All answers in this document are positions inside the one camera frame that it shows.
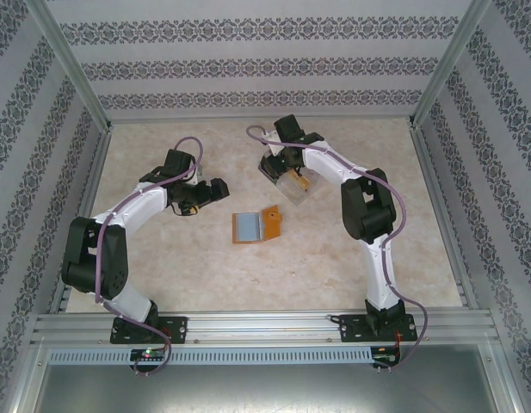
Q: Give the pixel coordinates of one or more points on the orange leather card holder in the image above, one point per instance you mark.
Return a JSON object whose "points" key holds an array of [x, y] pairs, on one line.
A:
{"points": [[248, 228]]}

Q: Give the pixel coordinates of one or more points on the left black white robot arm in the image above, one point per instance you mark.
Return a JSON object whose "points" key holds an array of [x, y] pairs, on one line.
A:
{"points": [[136, 206]]}

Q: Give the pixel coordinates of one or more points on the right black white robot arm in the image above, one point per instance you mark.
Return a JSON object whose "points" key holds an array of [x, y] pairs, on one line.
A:
{"points": [[377, 266]]}

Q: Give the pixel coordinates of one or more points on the gold credit card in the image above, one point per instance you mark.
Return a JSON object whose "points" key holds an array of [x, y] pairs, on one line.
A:
{"points": [[303, 181]]}

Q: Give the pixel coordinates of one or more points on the clear acrylic organizer box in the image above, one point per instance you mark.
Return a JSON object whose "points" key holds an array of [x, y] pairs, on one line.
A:
{"points": [[297, 197]]}

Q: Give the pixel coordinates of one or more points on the grey metal sheet panel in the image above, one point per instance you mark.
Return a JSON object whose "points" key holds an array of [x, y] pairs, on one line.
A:
{"points": [[265, 391]]}

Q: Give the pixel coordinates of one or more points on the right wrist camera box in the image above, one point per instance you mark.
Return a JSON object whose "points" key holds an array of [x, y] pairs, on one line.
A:
{"points": [[273, 146]]}

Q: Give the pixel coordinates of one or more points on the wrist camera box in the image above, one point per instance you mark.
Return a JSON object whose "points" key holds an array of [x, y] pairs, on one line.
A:
{"points": [[199, 172], [273, 146]]}

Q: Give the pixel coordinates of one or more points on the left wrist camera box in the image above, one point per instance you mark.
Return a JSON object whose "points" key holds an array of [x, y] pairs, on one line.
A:
{"points": [[199, 172]]}

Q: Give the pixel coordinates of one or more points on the aluminium table side rail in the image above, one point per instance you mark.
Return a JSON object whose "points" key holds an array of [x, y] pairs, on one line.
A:
{"points": [[89, 189], [429, 172]]}

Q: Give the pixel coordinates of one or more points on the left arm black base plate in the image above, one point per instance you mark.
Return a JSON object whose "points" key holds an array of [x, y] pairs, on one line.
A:
{"points": [[174, 329]]}

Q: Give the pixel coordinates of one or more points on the aluminium mounting rail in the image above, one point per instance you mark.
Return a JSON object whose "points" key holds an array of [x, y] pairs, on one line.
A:
{"points": [[256, 327]]}

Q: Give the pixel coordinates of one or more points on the aluminium frame post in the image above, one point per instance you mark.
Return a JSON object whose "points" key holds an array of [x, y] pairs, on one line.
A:
{"points": [[71, 64], [450, 64]]}

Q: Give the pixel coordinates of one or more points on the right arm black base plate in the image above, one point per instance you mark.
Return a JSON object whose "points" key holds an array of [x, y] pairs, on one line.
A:
{"points": [[351, 329]]}

